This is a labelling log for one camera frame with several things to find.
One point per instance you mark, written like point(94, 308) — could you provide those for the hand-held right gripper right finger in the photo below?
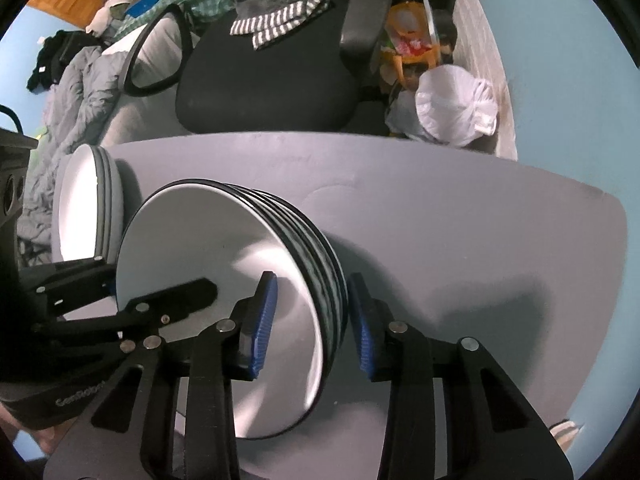
point(362, 340)

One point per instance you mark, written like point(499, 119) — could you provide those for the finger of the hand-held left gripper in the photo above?
point(180, 300)
point(80, 285)

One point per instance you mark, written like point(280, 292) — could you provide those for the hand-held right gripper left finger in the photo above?
point(262, 330)

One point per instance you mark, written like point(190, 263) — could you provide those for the grey ribbed bowl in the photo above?
point(108, 195)
point(80, 200)

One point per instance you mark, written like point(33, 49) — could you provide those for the person's left forearm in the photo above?
point(47, 440)

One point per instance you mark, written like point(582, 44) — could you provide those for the grey quilted duvet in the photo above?
point(75, 105)

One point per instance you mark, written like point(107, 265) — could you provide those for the grey striped slipper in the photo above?
point(565, 432)

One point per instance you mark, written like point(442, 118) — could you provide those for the black clothing pile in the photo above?
point(55, 55)

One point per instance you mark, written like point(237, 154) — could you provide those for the black office chair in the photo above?
point(275, 85)

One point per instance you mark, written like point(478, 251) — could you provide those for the white plastic bag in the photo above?
point(450, 100)

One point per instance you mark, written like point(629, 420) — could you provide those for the white cloth pile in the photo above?
point(107, 12)

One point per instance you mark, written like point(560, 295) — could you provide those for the yellow plastic toy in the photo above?
point(410, 55)

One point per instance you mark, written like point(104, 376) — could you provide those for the blue box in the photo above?
point(145, 2)

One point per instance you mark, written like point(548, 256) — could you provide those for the green checkered cloth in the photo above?
point(200, 2)

